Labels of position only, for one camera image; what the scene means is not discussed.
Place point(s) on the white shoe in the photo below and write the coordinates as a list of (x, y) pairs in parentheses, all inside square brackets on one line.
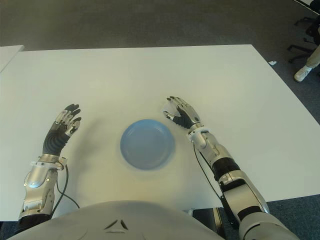
[(302, 74)]

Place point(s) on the white paper scrap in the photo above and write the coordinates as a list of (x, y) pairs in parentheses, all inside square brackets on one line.
[(272, 62)]

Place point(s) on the black office chair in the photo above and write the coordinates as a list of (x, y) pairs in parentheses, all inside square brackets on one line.
[(305, 42)]

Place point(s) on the blue round plate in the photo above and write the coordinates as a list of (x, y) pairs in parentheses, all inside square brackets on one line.
[(147, 145)]

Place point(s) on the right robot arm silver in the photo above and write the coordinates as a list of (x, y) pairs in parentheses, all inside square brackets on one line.
[(240, 190)]

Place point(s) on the neighbouring white table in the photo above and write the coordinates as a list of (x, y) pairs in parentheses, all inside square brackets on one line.
[(7, 56)]

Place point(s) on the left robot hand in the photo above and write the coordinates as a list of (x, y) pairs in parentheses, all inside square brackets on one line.
[(53, 142)]

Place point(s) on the dark table frame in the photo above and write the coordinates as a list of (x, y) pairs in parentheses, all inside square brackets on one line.
[(216, 220)]

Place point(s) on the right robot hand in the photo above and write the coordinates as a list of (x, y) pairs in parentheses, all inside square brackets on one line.
[(188, 115)]

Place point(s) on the grey robot torso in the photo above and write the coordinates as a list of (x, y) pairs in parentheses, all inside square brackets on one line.
[(150, 220)]

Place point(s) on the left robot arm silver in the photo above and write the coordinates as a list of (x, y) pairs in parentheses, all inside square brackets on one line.
[(35, 180)]

